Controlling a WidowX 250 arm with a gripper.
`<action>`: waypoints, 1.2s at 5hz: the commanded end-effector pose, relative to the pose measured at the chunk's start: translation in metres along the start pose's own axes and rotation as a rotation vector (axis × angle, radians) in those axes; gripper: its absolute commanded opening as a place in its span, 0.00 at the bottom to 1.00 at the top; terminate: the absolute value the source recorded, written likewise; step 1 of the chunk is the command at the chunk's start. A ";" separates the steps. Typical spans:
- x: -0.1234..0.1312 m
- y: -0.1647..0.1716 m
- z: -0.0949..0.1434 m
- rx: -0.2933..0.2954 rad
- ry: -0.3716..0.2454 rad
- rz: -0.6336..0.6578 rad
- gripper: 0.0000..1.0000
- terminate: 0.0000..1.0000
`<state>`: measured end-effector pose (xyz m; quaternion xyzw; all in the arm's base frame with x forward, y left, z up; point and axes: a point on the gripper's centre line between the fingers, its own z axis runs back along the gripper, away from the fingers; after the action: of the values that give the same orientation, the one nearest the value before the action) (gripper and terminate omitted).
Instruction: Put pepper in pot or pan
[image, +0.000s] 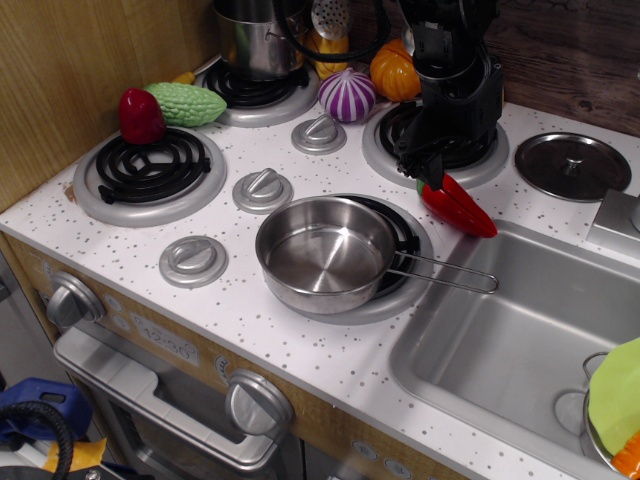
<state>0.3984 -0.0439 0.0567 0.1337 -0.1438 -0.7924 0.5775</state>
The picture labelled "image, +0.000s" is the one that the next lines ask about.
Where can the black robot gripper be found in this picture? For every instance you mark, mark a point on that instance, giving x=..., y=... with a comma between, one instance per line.
x=461, y=104

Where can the red toy chili pepper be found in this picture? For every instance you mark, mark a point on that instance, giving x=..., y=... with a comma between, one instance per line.
x=455, y=206

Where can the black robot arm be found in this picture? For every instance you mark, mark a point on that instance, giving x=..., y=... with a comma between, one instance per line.
x=449, y=27

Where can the steel frying pan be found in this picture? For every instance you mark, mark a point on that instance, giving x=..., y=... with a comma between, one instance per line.
x=325, y=254

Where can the steel pot lid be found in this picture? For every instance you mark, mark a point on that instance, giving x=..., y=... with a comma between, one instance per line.
x=572, y=166

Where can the steel stock pot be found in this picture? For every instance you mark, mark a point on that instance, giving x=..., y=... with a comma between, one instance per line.
x=253, y=45

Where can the red toy bell pepper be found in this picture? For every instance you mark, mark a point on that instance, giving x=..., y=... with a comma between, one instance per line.
x=140, y=117

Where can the back right black burner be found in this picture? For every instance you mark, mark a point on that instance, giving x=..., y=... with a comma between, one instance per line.
x=385, y=127

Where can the black burner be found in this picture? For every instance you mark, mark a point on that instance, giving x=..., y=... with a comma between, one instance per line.
x=396, y=293
x=385, y=127
x=136, y=186
x=253, y=104

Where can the front right black burner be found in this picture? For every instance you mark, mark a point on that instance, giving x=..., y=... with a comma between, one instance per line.
x=396, y=293

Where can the orange toy pumpkin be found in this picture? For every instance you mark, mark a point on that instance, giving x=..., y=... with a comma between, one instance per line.
x=393, y=74

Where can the grey top knob back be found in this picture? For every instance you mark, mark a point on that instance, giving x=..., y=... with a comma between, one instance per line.
x=320, y=136

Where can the grey knob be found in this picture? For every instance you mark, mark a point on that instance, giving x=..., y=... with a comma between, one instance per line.
x=193, y=262
x=262, y=192
x=320, y=136

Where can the purple striped toy onion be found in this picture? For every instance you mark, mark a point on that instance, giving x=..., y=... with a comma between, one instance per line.
x=347, y=96

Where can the yellow toy vegetable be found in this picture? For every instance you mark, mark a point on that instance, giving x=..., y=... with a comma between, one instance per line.
x=318, y=44

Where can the grey top knob middle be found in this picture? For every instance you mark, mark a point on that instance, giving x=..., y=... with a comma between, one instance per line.
x=262, y=192

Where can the steel slotted spoon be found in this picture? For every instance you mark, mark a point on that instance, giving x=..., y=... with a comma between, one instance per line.
x=332, y=19

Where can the back left black burner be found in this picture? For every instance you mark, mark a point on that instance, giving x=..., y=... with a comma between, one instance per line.
x=253, y=104

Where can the grey sink basin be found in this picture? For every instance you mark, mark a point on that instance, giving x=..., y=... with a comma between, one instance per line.
x=501, y=339

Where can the grey faucet base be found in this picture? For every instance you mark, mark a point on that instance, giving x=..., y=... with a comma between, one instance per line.
x=616, y=224

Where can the grey top knob front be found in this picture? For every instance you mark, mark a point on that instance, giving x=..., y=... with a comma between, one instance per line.
x=193, y=262

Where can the green toy bitter gourd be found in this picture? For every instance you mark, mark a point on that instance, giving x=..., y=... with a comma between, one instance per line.
x=186, y=105

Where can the yellow toy corn tip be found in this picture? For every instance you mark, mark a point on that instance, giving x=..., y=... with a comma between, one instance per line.
x=185, y=78

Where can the front left black burner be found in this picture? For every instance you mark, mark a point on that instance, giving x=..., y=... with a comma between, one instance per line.
x=136, y=186

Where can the right oven front knob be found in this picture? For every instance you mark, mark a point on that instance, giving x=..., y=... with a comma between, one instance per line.
x=256, y=406

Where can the oven knob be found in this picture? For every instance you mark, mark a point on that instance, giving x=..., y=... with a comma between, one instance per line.
x=72, y=301
x=256, y=406

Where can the lime green toy lettuce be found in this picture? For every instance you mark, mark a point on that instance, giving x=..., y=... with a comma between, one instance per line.
x=613, y=408

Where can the steel bowl in sink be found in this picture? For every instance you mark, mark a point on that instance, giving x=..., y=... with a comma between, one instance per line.
x=591, y=430

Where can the orange toy carrot piece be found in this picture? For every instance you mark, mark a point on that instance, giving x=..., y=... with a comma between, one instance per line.
x=627, y=460

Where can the left oven front knob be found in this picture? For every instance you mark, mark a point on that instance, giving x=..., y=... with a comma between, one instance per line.
x=72, y=301

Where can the blue clamp tool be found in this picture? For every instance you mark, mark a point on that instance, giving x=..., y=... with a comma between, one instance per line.
x=43, y=410

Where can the grey oven door handle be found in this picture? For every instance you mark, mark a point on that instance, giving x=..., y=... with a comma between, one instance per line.
x=172, y=430

